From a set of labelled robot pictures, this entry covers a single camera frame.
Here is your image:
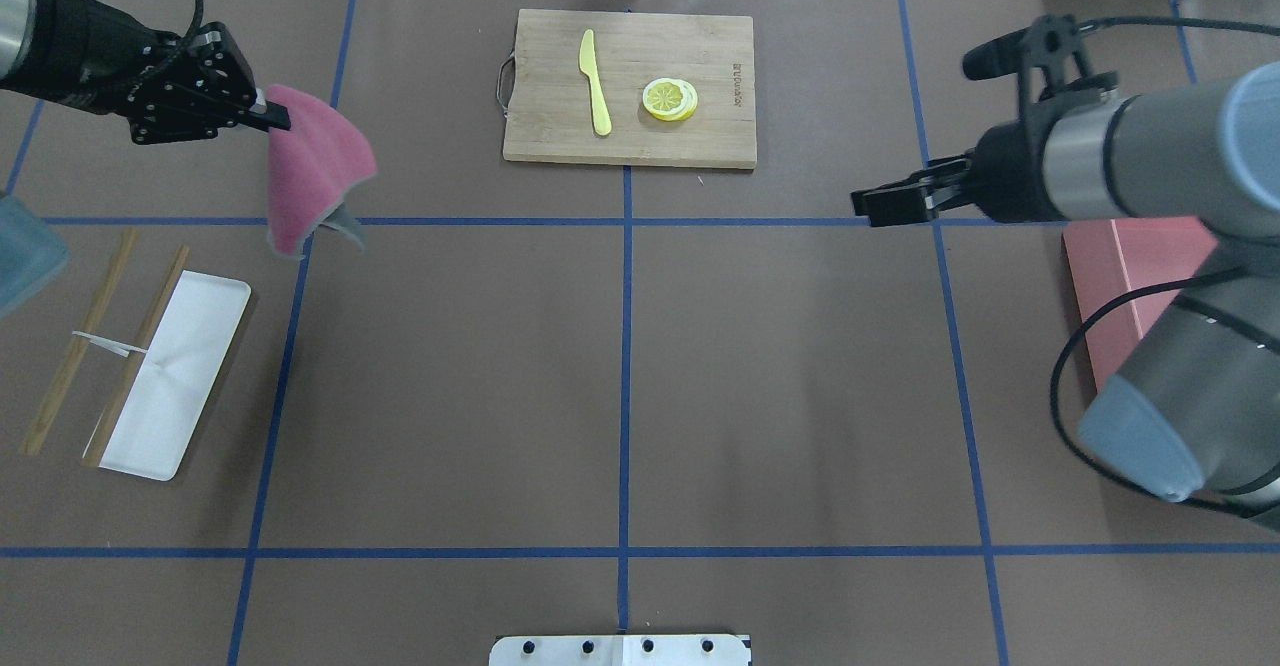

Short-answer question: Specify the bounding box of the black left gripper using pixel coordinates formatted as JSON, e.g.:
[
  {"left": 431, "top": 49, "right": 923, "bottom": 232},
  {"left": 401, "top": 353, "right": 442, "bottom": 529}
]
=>
[{"left": 125, "top": 23, "right": 292, "bottom": 145}]

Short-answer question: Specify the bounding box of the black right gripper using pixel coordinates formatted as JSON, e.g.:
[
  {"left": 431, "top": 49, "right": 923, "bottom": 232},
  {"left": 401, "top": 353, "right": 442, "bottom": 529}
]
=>
[{"left": 851, "top": 124, "right": 1051, "bottom": 227}]

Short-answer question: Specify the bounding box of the pink and grey cleaning cloth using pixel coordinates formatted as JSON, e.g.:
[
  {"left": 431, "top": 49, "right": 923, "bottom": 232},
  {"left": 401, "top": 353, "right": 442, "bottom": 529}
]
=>
[{"left": 266, "top": 85, "right": 378, "bottom": 260}]

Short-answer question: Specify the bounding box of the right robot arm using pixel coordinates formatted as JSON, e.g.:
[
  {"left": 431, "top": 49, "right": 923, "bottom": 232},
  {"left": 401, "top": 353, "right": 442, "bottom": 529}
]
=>
[{"left": 850, "top": 63, "right": 1277, "bottom": 532}]

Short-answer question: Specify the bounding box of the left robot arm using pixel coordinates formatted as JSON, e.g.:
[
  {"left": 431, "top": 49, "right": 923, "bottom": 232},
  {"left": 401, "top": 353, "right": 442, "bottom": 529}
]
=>
[{"left": 1, "top": 0, "right": 291, "bottom": 145}]

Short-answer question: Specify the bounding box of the pink plastic bin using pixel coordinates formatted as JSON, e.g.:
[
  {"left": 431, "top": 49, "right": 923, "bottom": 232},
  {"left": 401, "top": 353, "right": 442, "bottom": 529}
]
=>
[{"left": 1062, "top": 218, "right": 1216, "bottom": 388}]

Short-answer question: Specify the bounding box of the lemon slice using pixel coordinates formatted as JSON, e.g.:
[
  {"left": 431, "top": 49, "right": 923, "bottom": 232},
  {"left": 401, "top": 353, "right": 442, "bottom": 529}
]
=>
[{"left": 641, "top": 78, "right": 699, "bottom": 122}]

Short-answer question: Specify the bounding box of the bamboo cutting board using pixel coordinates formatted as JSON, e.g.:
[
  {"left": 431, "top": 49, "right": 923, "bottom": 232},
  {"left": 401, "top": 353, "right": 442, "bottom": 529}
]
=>
[{"left": 502, "top": 9, "right": 758, "bottom": 170}]

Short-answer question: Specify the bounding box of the white rectangular tray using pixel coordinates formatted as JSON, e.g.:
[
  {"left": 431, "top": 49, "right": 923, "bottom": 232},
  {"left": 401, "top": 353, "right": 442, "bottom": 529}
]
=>
[{"left": 77, "top": 270, "right": 252, "bottom": 482}]

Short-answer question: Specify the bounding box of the yellow plastic knife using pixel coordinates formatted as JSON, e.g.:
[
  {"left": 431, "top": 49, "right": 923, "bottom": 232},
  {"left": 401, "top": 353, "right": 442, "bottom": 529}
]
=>
[{"left": 577, "top": 29, "right": 613, "bottom": 137}]

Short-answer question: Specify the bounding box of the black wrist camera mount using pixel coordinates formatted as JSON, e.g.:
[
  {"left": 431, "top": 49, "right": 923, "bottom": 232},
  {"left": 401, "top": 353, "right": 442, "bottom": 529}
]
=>
[{"left": 961, "top": 15, "right": 1119, "bottom": 142}]

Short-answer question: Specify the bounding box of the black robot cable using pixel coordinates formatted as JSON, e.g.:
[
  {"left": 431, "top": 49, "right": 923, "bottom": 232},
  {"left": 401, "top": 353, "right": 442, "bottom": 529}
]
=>
[{"left": 1050, "top": 266, "right": 1280, "bottom": 519}]

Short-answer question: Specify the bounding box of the white metal base plate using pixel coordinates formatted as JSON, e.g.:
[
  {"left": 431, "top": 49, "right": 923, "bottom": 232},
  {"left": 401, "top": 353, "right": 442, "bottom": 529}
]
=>
[{"left": 488, "top": 633, "right": 753, "bottom": 665}]

